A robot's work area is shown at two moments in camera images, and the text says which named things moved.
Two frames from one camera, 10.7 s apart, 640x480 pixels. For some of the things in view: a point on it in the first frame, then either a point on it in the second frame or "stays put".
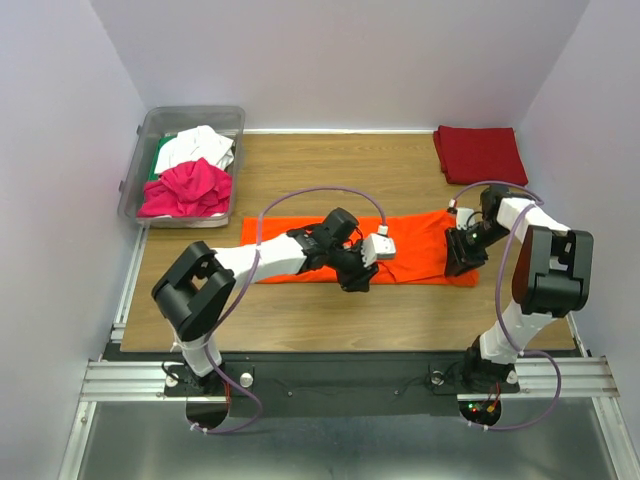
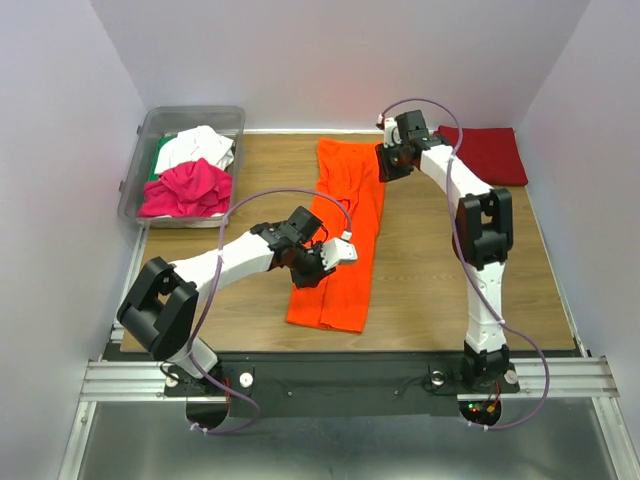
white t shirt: [200, 142] stays put
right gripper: [458, 257] → [385, 172]
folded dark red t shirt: [474, 155] stays put
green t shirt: [152, 175] stays put
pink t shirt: [193, 188] stays put
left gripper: [358, 279] → [313, 280]
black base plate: [335, 385] stays put
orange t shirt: [420, 255] → [349, 203]
